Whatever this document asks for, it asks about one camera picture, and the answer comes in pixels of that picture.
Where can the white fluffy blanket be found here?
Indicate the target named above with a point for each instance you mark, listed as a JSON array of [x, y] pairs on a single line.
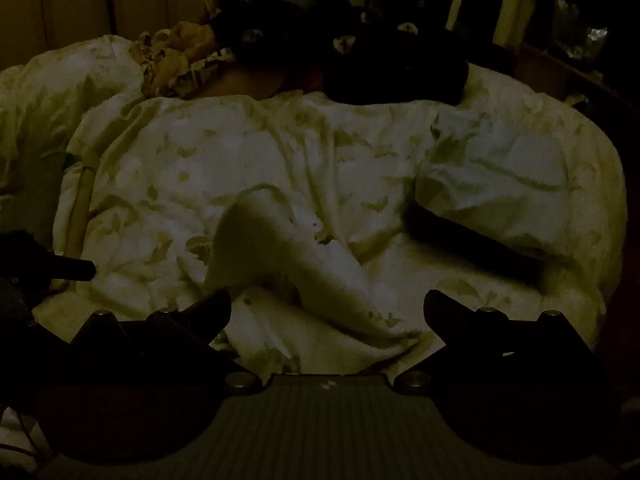
[[50, 90]]

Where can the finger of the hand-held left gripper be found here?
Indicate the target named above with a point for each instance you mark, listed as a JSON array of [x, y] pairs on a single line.
[[75, 269]]

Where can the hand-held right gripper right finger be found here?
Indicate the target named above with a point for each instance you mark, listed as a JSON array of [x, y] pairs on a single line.
[[437, 306]]

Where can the shiny crumpled plastic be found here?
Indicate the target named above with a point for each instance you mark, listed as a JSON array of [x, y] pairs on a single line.
[[595, 35]]

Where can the pile of dark clothes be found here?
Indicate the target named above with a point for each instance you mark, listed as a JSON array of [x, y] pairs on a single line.
[[380, 65]]

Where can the dark cabinet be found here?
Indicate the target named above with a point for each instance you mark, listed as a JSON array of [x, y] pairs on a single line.
[[590, 80]]

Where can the pinkish brown cloth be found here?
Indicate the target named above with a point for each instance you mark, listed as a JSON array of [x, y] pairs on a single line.
[[250, 82]]

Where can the white leaf-print garment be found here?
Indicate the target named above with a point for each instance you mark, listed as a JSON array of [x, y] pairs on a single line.
[[250, 160]]

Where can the striped cloth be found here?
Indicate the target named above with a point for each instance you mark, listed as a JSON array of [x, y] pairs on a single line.
[[15, 435]]

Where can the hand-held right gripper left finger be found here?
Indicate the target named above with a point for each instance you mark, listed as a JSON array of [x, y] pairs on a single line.
[[217, 305]]

